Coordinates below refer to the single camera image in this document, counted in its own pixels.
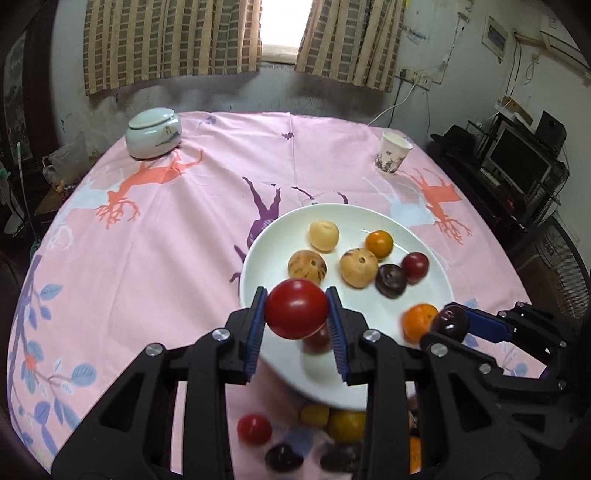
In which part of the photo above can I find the wrinkled dark passion fruit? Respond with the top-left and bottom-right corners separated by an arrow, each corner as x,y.
320,443 -> 363,472

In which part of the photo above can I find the bright window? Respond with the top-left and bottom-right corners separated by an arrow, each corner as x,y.
261,0 -> 312,63

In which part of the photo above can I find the yellow pepino melon with hole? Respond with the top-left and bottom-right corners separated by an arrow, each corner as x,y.
340,248 -> 379,289

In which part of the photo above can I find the black hat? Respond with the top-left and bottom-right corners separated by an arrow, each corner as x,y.
430,126 -> 483,155

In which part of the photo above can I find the clear plastic bag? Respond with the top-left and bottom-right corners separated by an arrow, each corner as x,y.
42,131 -> 88,185

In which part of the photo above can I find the pale green round plate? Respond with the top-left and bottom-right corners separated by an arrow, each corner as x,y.
239,203 -> 454,411

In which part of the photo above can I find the white power cable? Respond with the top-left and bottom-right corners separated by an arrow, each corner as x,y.
367,83 -> 416,127

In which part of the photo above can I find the black speaker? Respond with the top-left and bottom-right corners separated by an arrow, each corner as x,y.
536,111 -> 568,151

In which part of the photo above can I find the narrow checked beige curtain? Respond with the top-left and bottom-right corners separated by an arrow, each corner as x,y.
294,0 -> 406,93

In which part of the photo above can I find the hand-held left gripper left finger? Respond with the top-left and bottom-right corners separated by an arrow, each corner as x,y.
51,286 -> 269,480

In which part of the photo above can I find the white wall panel box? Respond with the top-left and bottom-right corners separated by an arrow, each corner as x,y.
482,16 -> 509,63

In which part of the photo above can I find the wide checked beige curtain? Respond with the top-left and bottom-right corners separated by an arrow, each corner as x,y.
83,0 -> 263,96

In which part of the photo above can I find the olive orange tomato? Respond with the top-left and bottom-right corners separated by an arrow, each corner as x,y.
365,230 -> 394,258

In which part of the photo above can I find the pale ceramic lidded jar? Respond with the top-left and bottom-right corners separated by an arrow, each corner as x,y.
126,107 -> 182,160

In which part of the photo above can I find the purple striped pepino melon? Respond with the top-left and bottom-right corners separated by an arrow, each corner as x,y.
287,250 -> 328,283

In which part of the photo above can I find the smooth yellow pepino melon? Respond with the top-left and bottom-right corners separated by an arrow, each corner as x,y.
309,220 -> 340,252

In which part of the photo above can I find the pink printed tablecloth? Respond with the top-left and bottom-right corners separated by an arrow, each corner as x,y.
7,110 -> 550,480

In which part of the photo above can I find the black media stand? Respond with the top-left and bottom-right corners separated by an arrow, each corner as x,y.
429,138 -> 568,241

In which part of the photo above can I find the printed paper cup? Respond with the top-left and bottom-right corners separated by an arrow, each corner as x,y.
374,130 -> 413,177

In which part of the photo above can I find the white wall socket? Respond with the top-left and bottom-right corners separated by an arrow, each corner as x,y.
399,69 -> 433,90

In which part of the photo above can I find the dark red plum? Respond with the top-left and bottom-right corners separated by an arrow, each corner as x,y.
401,251 -> 430,284

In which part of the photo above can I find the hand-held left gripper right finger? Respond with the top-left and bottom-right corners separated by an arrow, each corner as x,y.
324,285 -> 541,480

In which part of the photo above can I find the white air conditioner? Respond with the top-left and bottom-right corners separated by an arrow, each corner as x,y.
545,14 -> 591,70

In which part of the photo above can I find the white mop stick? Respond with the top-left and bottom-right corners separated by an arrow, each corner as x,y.
16,143 -> 42,243

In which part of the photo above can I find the cardboard box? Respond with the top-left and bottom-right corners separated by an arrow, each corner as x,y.
522,231 -> 587,315

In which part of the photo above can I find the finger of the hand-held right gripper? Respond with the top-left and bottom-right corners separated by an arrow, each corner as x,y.
441,302 -> 575,349
419,330 -> 571,409

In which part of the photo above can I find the computer monitor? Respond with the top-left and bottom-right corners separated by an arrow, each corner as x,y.
482,126 -> 552,195

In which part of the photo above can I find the small yellow tomato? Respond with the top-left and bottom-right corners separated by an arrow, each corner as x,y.
300,403 -> 331,426
328,410 -> 368,444

